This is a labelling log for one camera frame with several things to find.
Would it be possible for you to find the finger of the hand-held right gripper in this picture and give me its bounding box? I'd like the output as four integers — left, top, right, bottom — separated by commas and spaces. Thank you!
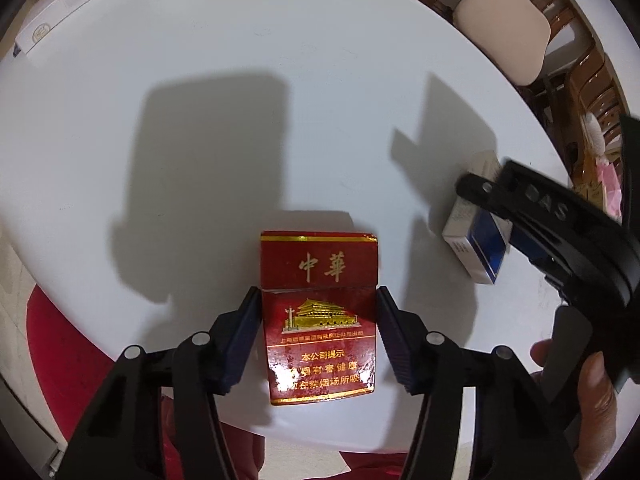
454, 160, 581, 231
509, 220, 568, 291

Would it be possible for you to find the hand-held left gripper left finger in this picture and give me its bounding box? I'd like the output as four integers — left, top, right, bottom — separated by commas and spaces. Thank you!
57, 286, 263, 480

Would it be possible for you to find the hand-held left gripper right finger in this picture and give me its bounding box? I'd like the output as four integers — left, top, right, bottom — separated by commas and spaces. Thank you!
376, 286, 583, 480

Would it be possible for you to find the white and dark blue cigarette pack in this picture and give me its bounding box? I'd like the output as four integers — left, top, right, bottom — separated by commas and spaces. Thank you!
442, 150, 512, 286

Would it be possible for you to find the red cigarette pack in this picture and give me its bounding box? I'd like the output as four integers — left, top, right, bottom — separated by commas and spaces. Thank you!
260, 230, 379, 406

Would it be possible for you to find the person's right hand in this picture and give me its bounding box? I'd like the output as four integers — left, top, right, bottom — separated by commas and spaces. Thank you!
530, 340, 621, 480

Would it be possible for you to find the pink clothing pile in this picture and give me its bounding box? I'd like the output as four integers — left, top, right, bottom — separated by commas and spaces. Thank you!
597, 160, 626, 221

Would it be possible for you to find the brown wooden armchair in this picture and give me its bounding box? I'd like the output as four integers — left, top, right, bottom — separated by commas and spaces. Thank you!
562, 45, 633, 196

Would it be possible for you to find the beige cushion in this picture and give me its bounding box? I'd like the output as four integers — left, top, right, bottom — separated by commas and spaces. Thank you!
452, 0, 553, 87

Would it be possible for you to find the long white box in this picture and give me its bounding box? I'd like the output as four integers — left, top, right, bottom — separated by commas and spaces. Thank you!
14, 0, 146, 58

